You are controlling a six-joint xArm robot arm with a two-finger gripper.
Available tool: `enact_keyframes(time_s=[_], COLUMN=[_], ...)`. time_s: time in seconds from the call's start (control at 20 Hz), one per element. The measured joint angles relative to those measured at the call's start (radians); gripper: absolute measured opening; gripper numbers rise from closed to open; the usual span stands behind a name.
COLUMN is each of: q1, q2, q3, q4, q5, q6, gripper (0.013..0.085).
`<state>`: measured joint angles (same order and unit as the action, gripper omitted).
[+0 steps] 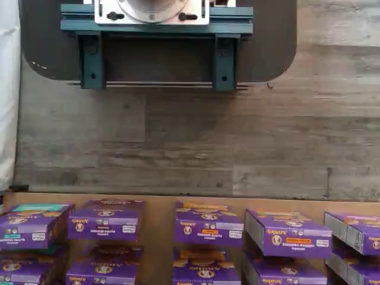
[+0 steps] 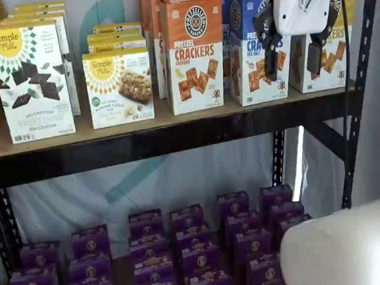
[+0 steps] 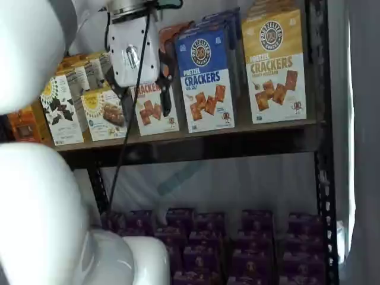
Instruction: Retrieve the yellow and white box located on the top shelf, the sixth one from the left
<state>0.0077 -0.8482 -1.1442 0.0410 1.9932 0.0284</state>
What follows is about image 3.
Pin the black metal shelf rack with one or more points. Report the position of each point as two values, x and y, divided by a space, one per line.
207 148

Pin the brown wooden shelf board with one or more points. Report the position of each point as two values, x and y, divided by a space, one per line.
267 126

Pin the white translucent plastic curtain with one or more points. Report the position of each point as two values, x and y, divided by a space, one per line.
362 148

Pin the white sunflower cracker box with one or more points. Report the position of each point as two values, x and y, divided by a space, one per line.
62 118
75 78

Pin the orange white pretzel crackers box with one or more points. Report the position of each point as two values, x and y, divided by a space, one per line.
154 118
167 38
181 26

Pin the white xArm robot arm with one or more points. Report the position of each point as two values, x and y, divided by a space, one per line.
29 207

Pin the orange Revival snack box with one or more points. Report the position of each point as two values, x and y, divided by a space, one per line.
25 124

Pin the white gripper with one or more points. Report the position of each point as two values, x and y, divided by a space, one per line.
133 44

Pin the blue white pretzel crackers box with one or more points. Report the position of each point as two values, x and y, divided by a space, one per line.
205 98
219 16
233 44

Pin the purple macaroni box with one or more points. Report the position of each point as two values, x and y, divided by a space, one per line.
302 280
174 256
194 279
205 239
258 221
170 236
305 243
252 281
141 219
202 259
304 265
253 264
118 221
255 242
305 222
179 216
210 222

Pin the yellow white pretzel crackers box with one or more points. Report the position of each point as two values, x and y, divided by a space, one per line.
276 89
273 6

